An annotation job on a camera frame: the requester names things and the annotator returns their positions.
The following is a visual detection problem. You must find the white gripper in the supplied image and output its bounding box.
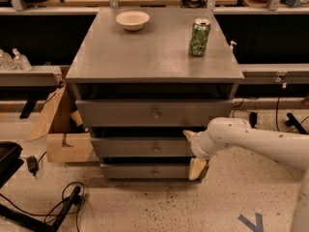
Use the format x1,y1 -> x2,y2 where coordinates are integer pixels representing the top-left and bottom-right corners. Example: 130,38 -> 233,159
183,130 -> 211,181

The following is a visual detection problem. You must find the grey drawer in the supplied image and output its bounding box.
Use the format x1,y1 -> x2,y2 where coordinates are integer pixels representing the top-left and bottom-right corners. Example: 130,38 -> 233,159
100,164 -> 189,179
76,100 -> 233,127
92,137 -> 192,158

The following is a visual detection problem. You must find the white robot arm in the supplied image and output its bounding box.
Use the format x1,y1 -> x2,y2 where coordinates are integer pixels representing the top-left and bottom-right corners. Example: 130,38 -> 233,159
183,117 -> 309,232

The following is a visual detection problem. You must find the grey wooden drawer cabinet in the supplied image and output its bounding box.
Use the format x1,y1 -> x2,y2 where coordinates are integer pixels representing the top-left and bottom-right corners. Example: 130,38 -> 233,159
67,8 -> 243,165

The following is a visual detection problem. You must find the grey bottom drawer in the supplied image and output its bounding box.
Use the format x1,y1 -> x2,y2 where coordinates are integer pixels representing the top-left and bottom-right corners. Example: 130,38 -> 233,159
100,164 -> 189,179

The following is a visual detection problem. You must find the grey top drawer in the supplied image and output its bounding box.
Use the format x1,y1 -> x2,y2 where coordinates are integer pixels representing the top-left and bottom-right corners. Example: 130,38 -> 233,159
76,100 -> 233,127

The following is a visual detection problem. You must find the open cardboard box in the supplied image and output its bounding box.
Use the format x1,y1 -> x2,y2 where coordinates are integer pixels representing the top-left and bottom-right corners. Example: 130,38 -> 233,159
28,86 -> 98,163

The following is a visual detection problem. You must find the black power adapter right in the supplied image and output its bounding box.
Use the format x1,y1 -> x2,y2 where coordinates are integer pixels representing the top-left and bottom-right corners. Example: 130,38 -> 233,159
249,112 -> 258,128

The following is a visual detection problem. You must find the black power adapter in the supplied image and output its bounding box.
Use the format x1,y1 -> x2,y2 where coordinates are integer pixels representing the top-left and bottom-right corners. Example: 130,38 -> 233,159
26,156 -> 39,176
249,112 -> 258,128

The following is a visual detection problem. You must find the small white pump bottle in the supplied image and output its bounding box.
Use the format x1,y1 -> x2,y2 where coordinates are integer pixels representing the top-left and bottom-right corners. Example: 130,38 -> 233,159
229,41 -> 237,51

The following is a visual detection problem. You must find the green soda can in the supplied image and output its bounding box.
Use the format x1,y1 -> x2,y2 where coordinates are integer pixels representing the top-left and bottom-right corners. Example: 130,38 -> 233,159
189,18 -> 211,56

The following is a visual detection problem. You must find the white paper bowl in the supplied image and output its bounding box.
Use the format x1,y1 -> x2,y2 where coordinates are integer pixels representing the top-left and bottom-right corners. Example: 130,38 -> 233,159
116,11 -> 150,31

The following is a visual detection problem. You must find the black power adapter left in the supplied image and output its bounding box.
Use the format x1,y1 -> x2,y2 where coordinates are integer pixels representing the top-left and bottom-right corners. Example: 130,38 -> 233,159
26,156 -> 39,176

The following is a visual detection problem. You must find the black stand base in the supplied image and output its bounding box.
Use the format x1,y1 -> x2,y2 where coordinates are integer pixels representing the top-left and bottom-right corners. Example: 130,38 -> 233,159
0,186 -> 82,232

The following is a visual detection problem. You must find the black bin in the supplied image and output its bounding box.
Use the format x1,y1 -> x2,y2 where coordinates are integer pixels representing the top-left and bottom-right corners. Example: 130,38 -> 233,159
0,141 -> 23,188

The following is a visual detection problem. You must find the clear sanitizer bottle right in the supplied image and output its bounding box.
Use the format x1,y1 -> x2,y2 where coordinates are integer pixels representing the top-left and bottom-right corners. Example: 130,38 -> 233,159
13,48 -> 32,72

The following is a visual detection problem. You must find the clear sanitizer bottle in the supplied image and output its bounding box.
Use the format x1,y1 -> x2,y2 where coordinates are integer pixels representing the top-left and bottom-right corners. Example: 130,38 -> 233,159
0,49 -> 15,70
13,48 -> 32,72

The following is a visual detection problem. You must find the clear sanitizer bottle left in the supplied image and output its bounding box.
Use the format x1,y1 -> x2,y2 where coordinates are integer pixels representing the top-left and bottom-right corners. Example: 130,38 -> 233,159
0,49 -> 15,70

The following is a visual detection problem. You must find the black floor cable left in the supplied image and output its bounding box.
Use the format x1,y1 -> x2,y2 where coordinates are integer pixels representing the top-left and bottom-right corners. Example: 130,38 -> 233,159
0,181 -> 87,232

